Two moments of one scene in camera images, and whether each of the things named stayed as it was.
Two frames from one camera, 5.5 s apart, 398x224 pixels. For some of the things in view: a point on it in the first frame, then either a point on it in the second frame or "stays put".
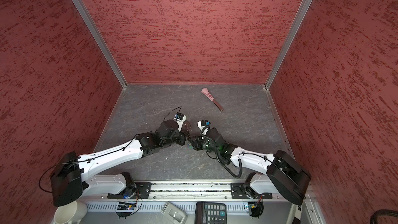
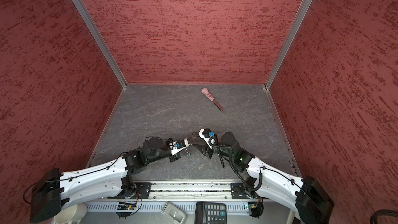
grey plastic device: (173, 213) stays put
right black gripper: (196, 145) → (209, 151)
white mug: (71, 213) stays put
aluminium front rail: (200, 190) stays put
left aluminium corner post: (93, 27) stays put
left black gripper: (183, 136) → (174, 157)
